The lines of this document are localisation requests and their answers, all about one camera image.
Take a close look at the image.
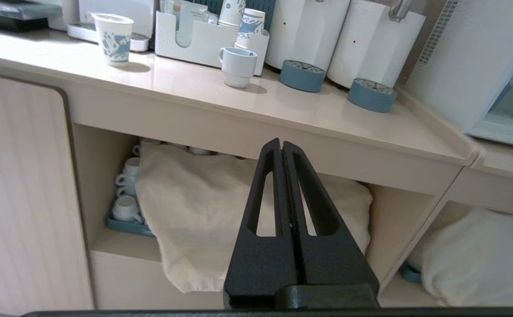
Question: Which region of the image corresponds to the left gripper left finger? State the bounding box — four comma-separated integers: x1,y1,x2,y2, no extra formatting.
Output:
223,138,299,309

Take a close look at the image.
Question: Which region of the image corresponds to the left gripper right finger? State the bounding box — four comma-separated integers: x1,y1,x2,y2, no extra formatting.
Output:
282,141,380,308

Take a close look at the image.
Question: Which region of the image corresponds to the white mini fridge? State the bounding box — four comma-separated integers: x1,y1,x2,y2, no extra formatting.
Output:
404,0,513,151

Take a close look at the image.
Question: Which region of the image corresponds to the beige cabinet door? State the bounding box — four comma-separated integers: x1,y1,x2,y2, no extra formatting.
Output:
0,70,96,316

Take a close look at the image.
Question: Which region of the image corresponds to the blue patterned paper cup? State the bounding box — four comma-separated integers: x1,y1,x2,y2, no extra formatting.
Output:
92,13,134,67

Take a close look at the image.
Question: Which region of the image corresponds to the cream cloth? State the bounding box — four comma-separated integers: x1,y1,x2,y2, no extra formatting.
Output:
135,144,373,294

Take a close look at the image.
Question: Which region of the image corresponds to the white teacup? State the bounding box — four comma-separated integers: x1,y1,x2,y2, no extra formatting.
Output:
122,157,141,177
112,195,144,224
115,171,139,197

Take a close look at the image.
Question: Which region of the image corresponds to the white cloth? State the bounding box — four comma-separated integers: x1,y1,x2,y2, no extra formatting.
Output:
418,209,513,307

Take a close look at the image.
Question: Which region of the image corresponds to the round blue drip tray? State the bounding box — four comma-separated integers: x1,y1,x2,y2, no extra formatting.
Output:
280,60,327,93
347,78,398,113

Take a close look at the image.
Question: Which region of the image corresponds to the white ceramic mug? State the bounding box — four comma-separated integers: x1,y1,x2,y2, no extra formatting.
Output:
218,47,258,88

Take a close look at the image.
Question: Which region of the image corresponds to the white drink dispenser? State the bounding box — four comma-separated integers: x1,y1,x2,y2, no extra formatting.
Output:
265,0,351,72
327,0,427,89

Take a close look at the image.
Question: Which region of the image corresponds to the white organizer caddy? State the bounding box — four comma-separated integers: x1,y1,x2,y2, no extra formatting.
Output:
155,11,270,76

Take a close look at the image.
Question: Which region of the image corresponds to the stack of patterned paper cups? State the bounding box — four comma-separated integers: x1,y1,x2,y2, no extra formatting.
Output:
234,8,266,50
218,0,246,30

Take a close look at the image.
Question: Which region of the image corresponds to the black appliance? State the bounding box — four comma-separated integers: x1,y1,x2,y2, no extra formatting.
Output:
0,0,63,33

